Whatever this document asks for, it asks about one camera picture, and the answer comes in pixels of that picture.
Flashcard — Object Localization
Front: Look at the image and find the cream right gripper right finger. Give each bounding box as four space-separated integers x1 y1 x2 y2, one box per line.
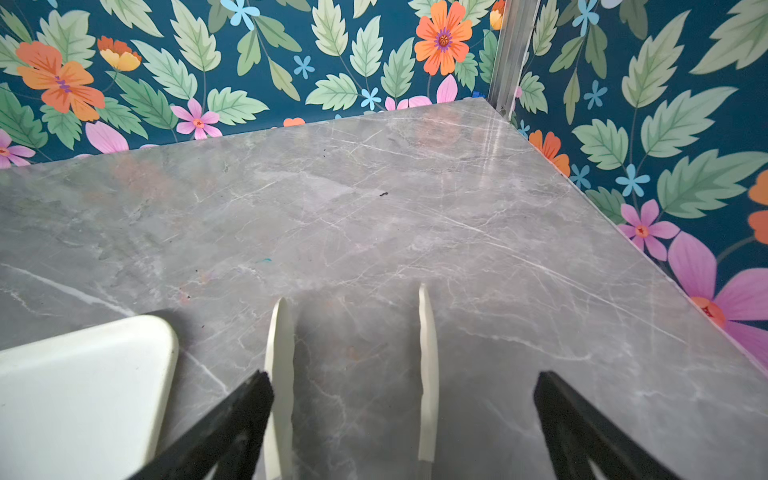
418 284 440 463

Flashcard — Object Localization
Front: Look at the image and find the white plastic tray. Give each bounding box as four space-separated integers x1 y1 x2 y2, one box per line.
1 315 178 479

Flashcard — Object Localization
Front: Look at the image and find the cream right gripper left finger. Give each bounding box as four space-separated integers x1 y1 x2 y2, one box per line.
263 298 295 479

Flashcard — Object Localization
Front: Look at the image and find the aluminium frame corner post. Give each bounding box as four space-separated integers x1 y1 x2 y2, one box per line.
487 0 540 120

